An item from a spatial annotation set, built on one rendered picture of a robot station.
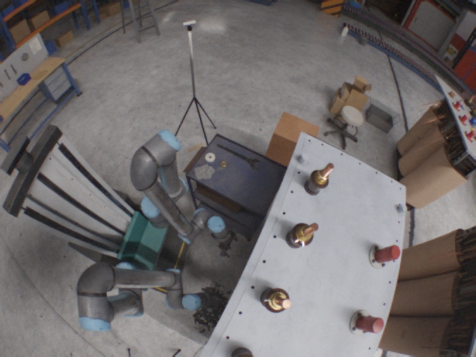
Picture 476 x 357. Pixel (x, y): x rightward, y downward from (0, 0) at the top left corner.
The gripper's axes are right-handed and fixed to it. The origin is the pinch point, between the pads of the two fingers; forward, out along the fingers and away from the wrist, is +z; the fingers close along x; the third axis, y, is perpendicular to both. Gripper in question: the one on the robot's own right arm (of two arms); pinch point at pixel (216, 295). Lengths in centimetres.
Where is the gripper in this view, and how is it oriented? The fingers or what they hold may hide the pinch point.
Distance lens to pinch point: 144.9
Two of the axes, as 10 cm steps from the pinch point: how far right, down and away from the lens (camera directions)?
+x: -1.1, 9.3, -3.6
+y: -9.4, 0.2, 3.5
